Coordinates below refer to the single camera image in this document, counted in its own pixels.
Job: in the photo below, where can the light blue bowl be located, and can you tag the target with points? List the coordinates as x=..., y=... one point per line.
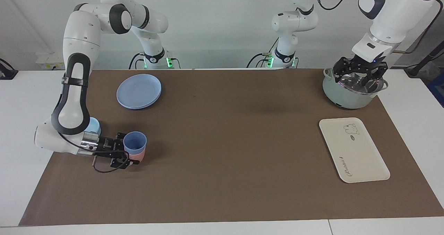
x=94, y=127

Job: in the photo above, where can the pale green cooking pot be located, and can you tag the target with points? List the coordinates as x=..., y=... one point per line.
x=343, y=96

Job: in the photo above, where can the periwinkle blue plate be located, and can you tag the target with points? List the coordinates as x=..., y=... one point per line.
x=138, y=91

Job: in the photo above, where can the black tripod stand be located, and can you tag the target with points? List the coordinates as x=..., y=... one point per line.
x=421, y=63

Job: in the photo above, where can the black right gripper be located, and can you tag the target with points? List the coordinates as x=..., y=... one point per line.
x=107, y=146

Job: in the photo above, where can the brown paper table mat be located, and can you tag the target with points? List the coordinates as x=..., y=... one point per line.
x=225, y=158

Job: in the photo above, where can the cream rabbit print tray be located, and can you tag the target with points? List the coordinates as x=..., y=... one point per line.
x=353, y=151

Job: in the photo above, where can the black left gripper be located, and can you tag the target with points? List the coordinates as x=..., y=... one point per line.
x=362, y=67

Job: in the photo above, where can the pink plastic cup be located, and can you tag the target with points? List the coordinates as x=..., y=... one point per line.
x=138, y=157

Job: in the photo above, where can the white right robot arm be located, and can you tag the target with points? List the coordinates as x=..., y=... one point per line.
x=81, y=37

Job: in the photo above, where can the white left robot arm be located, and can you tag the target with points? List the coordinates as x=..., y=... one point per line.
x=392, y=16

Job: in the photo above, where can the blue plastic cup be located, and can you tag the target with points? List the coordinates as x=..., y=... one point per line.
x=133, y=145

